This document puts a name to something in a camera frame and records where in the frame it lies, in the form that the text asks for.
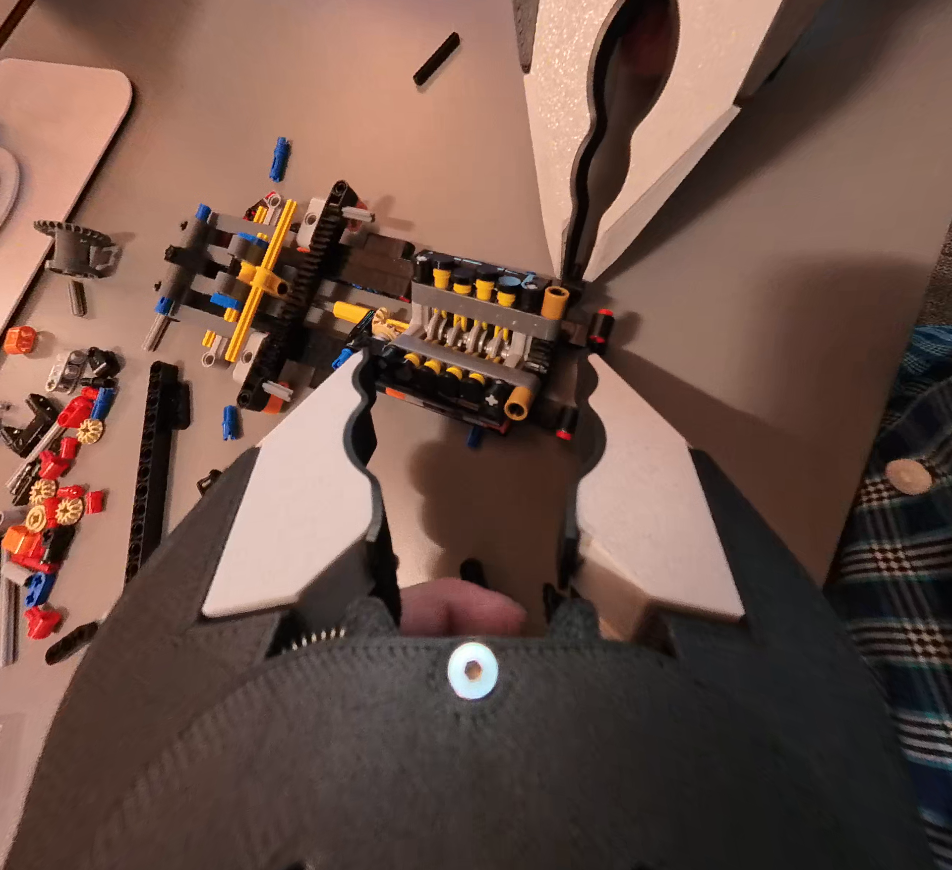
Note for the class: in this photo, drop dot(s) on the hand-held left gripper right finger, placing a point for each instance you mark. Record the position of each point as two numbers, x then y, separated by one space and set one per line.
654 513

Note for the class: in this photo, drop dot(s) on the small grey lego pin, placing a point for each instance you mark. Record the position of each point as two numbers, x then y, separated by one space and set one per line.
75 297

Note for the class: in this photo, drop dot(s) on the person's left hand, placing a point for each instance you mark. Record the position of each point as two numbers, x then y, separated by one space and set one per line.
461 611

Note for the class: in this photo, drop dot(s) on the long black lego beam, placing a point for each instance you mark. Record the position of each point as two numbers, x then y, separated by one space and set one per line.
155 461

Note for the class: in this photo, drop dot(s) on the black lego connector red pins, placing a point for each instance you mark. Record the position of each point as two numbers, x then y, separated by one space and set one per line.
601 326

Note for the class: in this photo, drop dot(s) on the short black lego axle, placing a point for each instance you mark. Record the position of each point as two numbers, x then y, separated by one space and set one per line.
436 58

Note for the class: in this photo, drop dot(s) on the blue lego pin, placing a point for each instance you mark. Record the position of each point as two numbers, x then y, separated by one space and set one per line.
231 422
279 159

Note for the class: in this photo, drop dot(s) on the grey stand base plate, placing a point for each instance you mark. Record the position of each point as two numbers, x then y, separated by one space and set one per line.
59 126

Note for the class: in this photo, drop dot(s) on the pile of small lego pieces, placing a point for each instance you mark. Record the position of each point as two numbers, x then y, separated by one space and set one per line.
56 468

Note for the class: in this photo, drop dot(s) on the dark grey lego differential gear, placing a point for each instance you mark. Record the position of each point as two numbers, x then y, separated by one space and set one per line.
74 249

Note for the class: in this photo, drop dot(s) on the person's plaid shirt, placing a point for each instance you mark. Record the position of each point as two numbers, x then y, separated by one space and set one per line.
900 587

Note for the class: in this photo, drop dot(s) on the orange lego piece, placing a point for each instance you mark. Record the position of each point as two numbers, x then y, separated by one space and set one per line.
20 340

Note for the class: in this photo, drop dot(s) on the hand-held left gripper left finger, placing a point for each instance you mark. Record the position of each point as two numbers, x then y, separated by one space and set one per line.
297 505

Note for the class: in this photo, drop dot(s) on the lego car chassis with engine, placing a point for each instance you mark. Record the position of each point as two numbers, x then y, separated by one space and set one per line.
461 331

